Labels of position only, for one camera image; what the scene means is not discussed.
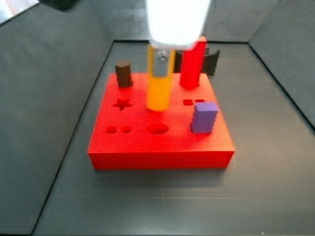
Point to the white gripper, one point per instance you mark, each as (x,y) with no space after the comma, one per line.
(175,23)

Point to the yellow oval peg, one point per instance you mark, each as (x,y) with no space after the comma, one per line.
(159,85)

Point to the red shape sorter board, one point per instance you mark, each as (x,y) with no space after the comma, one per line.
(135,138)

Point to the tall red peg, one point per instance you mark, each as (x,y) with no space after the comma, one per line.
(191,64)

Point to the brown hexagonal peg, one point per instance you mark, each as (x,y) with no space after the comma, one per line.
(123,73)

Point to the black curved holder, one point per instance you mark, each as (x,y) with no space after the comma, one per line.
(210,62)

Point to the purple rectangular peg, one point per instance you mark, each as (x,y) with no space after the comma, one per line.
(205,116)

